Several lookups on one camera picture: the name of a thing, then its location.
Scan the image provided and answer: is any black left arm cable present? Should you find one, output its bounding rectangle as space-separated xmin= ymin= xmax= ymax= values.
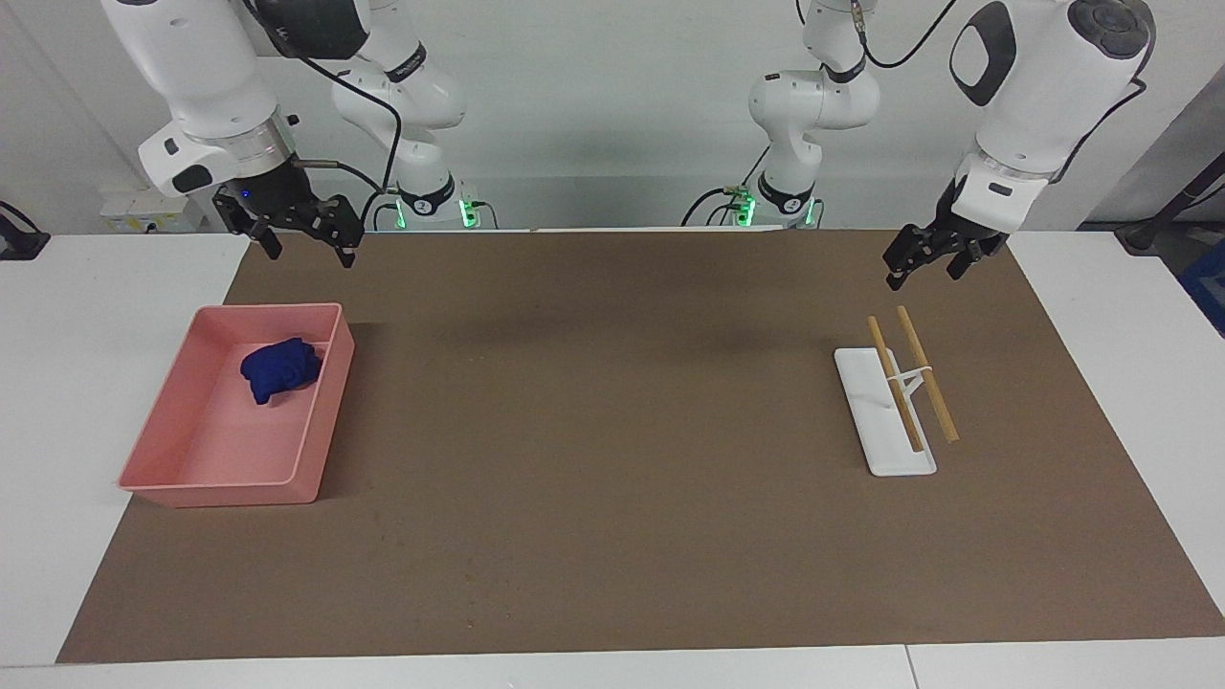
xmin=852 ymin=0 xmax=960 ymax=70

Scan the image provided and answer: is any blue towel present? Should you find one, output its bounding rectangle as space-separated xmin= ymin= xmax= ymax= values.
xmin=240 ymin=336 xmax=324 ymax=407

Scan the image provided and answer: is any brown table mat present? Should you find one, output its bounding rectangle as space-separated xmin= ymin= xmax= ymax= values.
xmin=56 ymin=228 xmax=1225 ymax=664

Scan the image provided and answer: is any wooden rack rod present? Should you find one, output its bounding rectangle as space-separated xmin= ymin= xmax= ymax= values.
xmin=896 ymin=305 xmax=960 ymax=444
xmin=867 ymin=316 xmax=925 ymax=454

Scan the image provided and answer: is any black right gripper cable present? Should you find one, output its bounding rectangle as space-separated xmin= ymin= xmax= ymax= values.
xmin=244 ymin=0 xmax=404 ymax=227

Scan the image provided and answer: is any black table clamp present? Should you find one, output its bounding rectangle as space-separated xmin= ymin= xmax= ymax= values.
xmin=0 ymin=200 xmax=52 ymax=261

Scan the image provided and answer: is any white power strip box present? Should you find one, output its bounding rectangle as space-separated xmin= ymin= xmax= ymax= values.
xmin=100 ymin=186 xmax=206 ymax=234

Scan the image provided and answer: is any white rack with wooden rods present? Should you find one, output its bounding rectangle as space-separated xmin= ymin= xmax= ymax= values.
xmin=834 ymin=346 xmax=938 ymax=478

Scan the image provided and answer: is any black stand leg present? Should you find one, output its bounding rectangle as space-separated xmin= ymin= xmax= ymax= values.
xmin=1079 ymin=148 xmax=1225 ymax=256

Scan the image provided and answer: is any blue crate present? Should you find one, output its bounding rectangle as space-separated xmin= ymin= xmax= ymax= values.
xmin=1178 ymin=239 xmax=1225 ymax=339

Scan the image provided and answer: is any pink plastic bin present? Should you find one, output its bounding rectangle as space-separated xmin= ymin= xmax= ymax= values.
xmin=117 ymin=302 xmax=356 ymax=508

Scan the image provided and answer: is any black left base cable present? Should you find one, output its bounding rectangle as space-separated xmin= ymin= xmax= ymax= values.
xmin=680 ymin=144 xmax=772 ymax=228

